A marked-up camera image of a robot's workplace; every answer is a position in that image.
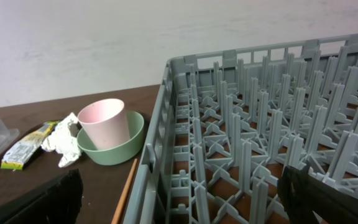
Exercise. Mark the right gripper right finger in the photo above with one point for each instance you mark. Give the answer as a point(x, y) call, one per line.
point(304, 197)

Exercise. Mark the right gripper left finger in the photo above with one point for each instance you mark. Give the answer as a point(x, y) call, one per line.
point(56, 201)

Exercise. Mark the white napkin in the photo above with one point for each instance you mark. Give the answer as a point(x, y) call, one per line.
point(63, 141)

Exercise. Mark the yellow snack wrapper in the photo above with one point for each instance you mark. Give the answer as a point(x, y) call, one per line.
point(21, 152)

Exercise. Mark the grey dishwasher rack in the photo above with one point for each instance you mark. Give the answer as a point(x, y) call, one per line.
point(227, 123)

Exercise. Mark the dark brown serving tray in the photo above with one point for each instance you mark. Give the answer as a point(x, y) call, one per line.
point(102, 185)

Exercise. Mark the wooden chopstick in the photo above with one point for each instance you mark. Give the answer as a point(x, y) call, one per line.
point(124, 195)

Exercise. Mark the green bowl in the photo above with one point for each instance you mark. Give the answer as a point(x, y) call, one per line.
point(119, 154)

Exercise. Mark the pink cup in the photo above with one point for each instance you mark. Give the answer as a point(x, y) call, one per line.
point(105, 122)

